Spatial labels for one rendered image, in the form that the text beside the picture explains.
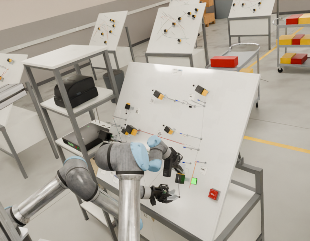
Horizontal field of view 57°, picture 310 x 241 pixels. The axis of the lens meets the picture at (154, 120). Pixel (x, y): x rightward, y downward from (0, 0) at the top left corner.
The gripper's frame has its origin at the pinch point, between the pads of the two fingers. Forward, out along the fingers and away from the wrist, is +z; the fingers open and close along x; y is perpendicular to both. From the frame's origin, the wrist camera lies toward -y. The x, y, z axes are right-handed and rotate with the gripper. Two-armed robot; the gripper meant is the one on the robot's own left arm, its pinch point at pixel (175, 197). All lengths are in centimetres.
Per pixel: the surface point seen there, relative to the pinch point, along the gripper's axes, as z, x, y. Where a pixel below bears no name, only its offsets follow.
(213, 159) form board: 13.4, 8.9, 28.6
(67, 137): -48, 102, -66
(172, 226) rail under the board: 6.3, -8.2, -19.5
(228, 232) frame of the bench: 33.2, -21.1, -1.8
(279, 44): 351, 373, 26
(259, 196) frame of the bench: 64, 0, 10
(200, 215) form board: 12.3, -12.8, 2.3
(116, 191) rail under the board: -14, 38, -52
